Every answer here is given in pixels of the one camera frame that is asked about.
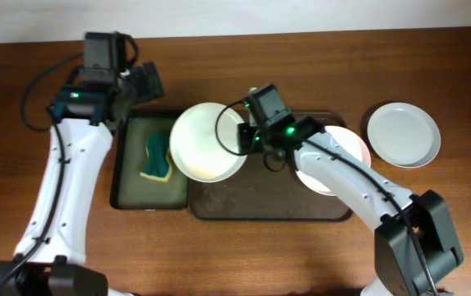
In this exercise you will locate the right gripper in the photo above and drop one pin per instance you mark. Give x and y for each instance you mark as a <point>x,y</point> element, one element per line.
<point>244,130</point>

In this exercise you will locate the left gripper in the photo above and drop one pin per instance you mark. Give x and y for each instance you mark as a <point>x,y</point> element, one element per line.
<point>145,90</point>

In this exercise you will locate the white plate with yellow stain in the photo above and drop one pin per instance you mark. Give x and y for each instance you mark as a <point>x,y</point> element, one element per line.
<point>204,143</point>

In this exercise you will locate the green and yellow sponge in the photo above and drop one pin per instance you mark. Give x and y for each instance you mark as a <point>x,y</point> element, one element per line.
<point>159,167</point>

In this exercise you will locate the cream white plate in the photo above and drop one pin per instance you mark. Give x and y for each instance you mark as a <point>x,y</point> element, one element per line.
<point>352,143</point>

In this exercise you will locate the pale blue-white plate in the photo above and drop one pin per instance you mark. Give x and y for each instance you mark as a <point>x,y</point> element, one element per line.
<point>404,135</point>

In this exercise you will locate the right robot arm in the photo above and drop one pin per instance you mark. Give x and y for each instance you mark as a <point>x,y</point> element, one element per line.
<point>416,244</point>

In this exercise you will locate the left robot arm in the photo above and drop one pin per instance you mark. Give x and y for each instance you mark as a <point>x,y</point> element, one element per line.
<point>50,257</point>

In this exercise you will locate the brown serving tray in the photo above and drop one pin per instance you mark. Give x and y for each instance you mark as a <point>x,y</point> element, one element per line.
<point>255,193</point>

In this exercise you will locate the dark green water tray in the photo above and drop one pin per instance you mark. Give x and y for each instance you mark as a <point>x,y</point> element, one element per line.
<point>130,190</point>

